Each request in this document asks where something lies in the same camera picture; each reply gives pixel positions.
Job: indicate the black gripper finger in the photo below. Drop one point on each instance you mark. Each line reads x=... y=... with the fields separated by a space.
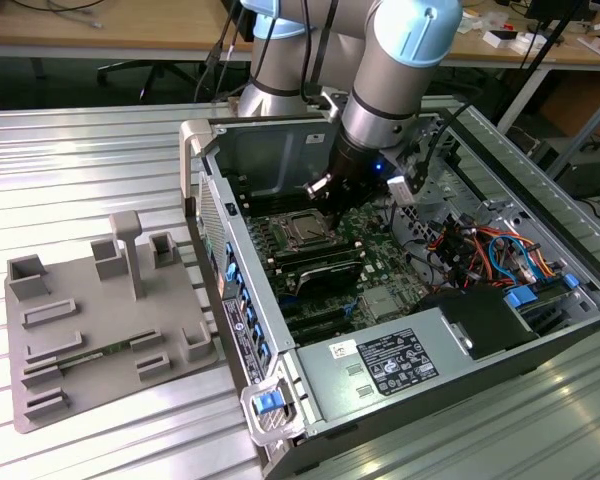
x=320 y=187
x=352 y=200

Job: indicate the CPU with silver top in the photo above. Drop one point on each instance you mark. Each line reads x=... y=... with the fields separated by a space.
x=307 y=229

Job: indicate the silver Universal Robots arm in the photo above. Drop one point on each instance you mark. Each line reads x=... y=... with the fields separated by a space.
x=395 y=65

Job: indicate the black RAM slot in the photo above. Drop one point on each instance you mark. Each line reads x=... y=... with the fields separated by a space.
x=265 y=194
x=312 y=250
x=265 y=202
x=320 y=261

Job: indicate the black expansion slot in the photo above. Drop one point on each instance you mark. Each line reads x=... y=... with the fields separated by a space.
x=320 y=314
x=325 y=331

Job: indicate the green motherboard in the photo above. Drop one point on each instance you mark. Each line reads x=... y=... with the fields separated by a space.
x=380 y=260

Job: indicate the black graphics card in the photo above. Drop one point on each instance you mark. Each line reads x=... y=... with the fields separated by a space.
x=325 y=280

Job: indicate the metal drive cage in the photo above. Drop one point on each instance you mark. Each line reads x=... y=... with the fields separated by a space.
x=447 y=197

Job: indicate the silver chipset heat sink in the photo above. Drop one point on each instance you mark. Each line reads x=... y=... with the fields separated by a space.
x=380 y=304

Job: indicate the grey open PC case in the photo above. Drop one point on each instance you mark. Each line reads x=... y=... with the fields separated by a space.
x=215 y=220

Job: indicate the black plastic air shroud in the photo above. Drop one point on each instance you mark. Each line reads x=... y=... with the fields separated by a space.
x=475 y=320

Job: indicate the grey power supply unit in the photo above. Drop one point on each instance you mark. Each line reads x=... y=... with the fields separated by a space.
x=330 y=385

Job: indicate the white box with black lid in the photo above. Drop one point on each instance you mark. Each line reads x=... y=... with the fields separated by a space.
x=500 y=39

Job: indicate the blue disk carrier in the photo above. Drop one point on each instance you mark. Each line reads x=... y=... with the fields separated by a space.
x=522 y=296

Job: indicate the black office chair base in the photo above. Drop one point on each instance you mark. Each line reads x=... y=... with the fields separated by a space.
x=152 y=70

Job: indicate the plain white box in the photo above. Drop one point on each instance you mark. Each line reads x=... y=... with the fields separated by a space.
x=527 y=44

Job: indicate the blue case latch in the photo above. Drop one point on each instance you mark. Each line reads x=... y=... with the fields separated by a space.
x=265 y=404

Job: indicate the brown cardboard box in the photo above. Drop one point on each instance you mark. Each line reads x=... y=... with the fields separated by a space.
x=575 y=105

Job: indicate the small blue plastic clip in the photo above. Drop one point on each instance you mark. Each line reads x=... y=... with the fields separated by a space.
x=570 y=281

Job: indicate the black computer under desk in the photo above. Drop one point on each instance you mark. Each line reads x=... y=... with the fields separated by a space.
x=590 y=172

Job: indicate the black monitor stand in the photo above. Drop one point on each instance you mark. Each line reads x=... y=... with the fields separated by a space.
x=540 y=10

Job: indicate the grey parts rack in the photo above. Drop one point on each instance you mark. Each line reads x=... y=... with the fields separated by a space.
x=105 y=310

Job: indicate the wooden desk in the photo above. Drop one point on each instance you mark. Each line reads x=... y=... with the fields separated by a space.
x=130 y=25

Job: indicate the green RAM stick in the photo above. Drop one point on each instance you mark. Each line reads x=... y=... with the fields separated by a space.
x=87 y=356

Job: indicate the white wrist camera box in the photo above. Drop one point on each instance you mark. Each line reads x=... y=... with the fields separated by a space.
x=402 y=189

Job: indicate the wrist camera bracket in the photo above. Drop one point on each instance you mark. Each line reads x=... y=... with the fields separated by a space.
x=332 y=102

